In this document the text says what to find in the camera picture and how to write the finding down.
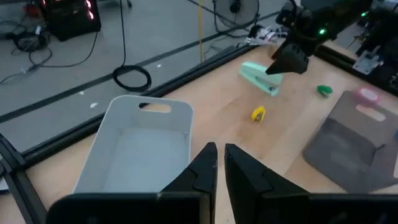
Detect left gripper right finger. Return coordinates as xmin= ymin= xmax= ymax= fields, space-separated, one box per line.
xmin=224 ymin=142 xmax=310 ymax=224

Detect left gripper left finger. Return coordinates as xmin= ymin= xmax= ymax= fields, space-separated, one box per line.
xmin=160 ymin=142 xmax=218 ymax=224

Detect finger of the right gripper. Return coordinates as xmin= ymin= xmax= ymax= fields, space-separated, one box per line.
xmin=266 ymin=43 xmax=295 ymax=75
xmin=285 ymin=46 xmax=311 ymax=75

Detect mint green stapler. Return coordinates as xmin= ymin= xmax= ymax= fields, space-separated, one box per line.
xmin=239 ymin=61 xmax=284 ymax=97

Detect green mini stapler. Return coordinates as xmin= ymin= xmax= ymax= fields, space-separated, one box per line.
xmin=316 ymin=85 xmax=333 ymax=98

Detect yellow mini stapler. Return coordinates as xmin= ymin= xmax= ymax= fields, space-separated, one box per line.
xmin=251 ymin=106 xmax=267 ymax=123

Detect pink tape roll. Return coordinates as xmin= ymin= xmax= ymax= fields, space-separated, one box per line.
xmin=354 ymin=86 xmax=382 ymax=106

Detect light grey plastic bin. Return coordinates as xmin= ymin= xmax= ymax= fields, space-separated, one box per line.
xmin=72 ymin=95 xmax=194 ymax=194

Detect smoky transparent plastic bin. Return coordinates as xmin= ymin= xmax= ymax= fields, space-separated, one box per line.
xmin=302 ymin=90 xmax=398 ymax=194

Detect black computer tower red lights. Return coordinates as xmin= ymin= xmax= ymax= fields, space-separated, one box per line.
xmin=37 ymin=0 xmax=102 ymax=42

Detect white power adapter cable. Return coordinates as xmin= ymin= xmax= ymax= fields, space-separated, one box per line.
xmin=245 ymin=24 xmax=289 ymax=47

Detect black wire guard fan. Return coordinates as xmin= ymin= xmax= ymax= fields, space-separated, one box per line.
xmin=213 ymin=0 xmax=261 ymax=30

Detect white metal bracket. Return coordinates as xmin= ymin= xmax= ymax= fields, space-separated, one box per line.
xmin=353 ymin=46 xmax=385 ymax=75

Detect orange hanging cable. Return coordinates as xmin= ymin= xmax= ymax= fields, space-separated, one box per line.
xmin=197 ymin=0 xmax=205 ymax=63

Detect coiled black cable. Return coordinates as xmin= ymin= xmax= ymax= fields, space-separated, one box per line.
xmin=111 ymin=64 xmax=152 ymax=93

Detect straight black floor cable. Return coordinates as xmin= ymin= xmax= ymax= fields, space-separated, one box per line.
xmin=119 ymin=0 xmax=127 ymax=67

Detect tangled black floor cables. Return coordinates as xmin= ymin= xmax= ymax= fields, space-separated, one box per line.
xmin=0 ymin=20 xmax=100 ymax=85

